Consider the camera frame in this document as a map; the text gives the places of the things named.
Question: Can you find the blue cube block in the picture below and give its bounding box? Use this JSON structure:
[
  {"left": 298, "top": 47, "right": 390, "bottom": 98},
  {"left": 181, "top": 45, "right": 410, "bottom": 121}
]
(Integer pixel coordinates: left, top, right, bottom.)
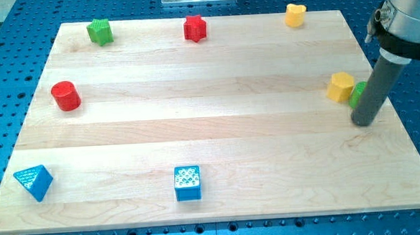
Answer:
[{"left": 173, "top": 165, "right": 202, "bottom": 202}]

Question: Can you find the red star block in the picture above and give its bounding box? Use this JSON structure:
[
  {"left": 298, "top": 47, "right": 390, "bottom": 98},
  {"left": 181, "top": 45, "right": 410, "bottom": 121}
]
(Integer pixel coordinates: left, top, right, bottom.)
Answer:
[{"left": 183, "top": 14, "right": 207, "bottom": 42}]

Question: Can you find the yellow heart block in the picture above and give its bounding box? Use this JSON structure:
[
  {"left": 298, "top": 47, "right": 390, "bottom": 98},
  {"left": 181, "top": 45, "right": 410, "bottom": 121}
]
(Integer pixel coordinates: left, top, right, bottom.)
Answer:
[{"left": 285, "top": 3, "right": 306, "bottom": 27}]

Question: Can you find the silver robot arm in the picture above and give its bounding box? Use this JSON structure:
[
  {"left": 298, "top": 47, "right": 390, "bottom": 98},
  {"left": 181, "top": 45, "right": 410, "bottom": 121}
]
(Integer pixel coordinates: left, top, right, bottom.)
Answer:
[{"left": 365, "top": 0, "right": 420, "bottom": 60}]

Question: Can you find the red cylinder block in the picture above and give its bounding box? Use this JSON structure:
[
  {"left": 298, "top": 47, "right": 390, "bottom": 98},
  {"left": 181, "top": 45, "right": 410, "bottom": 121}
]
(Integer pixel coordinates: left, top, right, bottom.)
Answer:
[{"left": 51, "top": 81, "right": 81, "bottom": 111}]

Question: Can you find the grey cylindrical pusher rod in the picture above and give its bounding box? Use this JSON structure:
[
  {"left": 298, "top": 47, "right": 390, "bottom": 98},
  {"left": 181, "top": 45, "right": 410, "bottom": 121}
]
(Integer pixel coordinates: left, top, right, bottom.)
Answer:
[{"left": 350, "top": 55, "right": 408, "bottom": 126}]

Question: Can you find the yellow hexagon block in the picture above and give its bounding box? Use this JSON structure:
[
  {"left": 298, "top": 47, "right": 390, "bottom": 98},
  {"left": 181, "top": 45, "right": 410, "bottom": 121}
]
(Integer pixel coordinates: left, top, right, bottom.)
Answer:
[{"left": 327, "top": 72, "right": 355, "bottom": 102}]

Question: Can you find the light wooden board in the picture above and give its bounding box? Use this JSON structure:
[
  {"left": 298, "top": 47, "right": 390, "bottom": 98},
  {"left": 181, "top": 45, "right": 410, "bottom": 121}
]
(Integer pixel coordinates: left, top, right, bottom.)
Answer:
[{"left": 0, "top": 10, "right": 420, "bottom": 235}]

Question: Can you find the green star block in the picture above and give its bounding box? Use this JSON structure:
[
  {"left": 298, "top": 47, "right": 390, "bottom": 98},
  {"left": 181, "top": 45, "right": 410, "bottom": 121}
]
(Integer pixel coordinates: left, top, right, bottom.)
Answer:
[{"left": 86, "top": 19, "right": 114, "bottom": 46}]

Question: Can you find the green round block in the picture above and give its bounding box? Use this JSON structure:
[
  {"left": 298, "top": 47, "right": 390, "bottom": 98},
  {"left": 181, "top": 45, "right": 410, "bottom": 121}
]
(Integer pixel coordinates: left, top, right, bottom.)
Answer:
[{"left": 348, "top": 81, "right": 367, "bottom": 109}]

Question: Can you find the blue triangle block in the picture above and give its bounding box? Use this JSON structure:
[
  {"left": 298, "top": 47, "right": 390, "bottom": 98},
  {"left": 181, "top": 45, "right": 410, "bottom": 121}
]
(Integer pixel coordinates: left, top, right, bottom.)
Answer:
[{"left": 13, "top": 165, "right": 53, "bottom": 202}]

